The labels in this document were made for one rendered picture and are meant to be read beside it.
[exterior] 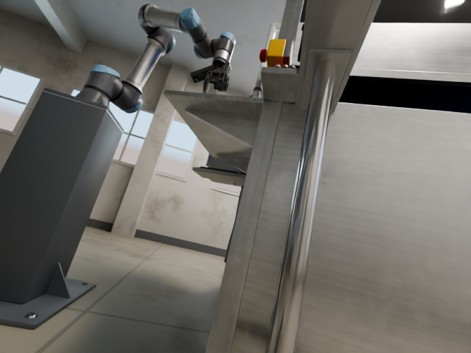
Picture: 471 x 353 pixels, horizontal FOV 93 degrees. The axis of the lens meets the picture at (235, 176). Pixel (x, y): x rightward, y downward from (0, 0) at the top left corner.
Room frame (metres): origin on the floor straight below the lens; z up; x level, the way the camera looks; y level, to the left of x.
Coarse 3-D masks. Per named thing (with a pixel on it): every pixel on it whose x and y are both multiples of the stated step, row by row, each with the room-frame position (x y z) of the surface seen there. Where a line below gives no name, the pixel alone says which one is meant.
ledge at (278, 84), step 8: (264, 72) 0.54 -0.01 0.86; (272, 72) 0.53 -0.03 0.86; (280, 72) 0.53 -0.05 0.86; (288, 72) 0.52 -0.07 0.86; (296, 72) 0.52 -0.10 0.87; (264, 80) 0.57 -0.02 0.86; (272, 80) 0.56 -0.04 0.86; (280, 80) 0.55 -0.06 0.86; (288, 80) 0.55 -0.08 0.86; (296, 80) 0.54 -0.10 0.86; (264, 88) 0.61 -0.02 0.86; (272, 88) 0.60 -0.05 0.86; (280, 88) 0.59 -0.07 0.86; (288, 88) 0.58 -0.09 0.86; (296, 88) 0.57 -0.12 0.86; (264, 96) 0.65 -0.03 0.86; (272, 96) 0.64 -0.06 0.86; (280, 96) 0.63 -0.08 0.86; (288, 96) 0.62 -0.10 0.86
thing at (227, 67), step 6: (216, 60) 0.83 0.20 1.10; (222, 60) 0.82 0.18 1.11; (216, 66) 0.84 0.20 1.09; (222, 66) 0.84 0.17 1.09; (228, 66) 0.83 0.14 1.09; (210, 72) 0.83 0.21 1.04; (216, 72) 0.82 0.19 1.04; (222, 72) 0.81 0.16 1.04; (210, 78) 0.83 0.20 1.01; (216, 78) 0.83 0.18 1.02; (222, 78) 0.81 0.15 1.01; (228, 78) 0.86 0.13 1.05; (216, 84) 0.85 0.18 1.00; (222, 84) 0.83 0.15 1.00; (222, 90) 0.88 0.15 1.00
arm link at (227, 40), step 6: (222, 36) 0.82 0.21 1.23; (228, 36) 0.82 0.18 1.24; (234, 36) 0.84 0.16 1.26; (216, 42) 0.84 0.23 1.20; (222, 42) 0.82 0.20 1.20; (228, 42) 0.82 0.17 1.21; (234, 42) 0.84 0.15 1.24; (216, 48) 0.85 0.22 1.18; (222, 48) 0.82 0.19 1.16; (228, 48) 0.83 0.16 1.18
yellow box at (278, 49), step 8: (272, 40) 0.58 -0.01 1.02; (280, 40) 0.58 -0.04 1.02; (288, 40) 0.57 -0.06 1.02; (272, 48) 0.58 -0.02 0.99; (280, 48) 0.58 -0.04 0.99; (288, 48) 0.57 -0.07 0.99; (272, 56) 0.58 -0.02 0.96; (280, 56) 0.57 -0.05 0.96; (288, 56) 0.57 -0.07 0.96; (272, 64) 0.61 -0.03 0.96; (280, 64) 0.61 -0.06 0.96; (288, 64) 0.60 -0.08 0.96
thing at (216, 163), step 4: (212, 160) 1.80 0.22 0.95; (216, 160) 1.79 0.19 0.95; (220, 160) 1.78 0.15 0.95; (212, 164) 1.80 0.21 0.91; (216, 164) 1.79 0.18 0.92; (220, 164) 1.78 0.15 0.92; (224, 164) 1.76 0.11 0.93; (228, 164) 1.75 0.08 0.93; (216, 168) 1.78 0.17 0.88; (220, 168) 1.77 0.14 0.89; (224, 168) 1.76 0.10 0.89; (228, 168) 1.75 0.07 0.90; (232, 168) 1.74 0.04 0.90; (236, 168) 1.73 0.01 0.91; (244, 172) 1.71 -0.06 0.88; (212, 180) 1.89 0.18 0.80; (228, 184) 1.90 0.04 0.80; (236, 184) 1.83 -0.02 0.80; (240, 184) 1.79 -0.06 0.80
